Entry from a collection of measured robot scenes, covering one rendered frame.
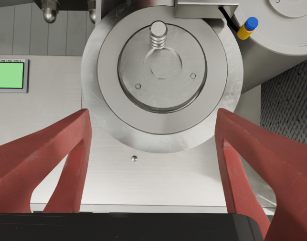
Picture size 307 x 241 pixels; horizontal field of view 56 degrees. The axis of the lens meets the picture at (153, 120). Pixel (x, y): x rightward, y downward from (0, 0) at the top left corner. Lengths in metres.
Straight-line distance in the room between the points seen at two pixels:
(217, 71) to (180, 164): 0.35
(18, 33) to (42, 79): 2.59
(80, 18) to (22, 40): 0.64
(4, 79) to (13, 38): 2.59
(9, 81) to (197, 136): 0.47
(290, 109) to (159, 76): 0.23
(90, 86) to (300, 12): 0.20
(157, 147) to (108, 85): 0.07
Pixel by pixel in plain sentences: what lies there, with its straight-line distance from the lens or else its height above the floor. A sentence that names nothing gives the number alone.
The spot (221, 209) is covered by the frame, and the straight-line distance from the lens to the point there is 0.62.
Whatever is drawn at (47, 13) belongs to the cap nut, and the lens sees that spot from 0.66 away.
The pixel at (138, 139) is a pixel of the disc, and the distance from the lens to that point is 0.26.
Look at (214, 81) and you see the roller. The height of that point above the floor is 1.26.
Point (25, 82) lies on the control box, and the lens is 0.64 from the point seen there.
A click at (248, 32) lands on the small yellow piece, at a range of 0.22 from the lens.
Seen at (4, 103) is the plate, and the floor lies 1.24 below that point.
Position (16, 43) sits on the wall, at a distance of 3.20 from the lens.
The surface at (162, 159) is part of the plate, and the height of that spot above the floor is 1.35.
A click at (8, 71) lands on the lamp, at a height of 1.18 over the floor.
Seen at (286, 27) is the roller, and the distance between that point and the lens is 0.30.
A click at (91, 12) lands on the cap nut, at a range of 0.64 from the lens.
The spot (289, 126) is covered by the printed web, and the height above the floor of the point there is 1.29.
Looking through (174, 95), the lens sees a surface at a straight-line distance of 0.24.
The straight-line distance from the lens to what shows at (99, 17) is 0.29.
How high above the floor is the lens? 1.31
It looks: 4 degrees down
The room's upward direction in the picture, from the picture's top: 179 degrees counter-clockwise
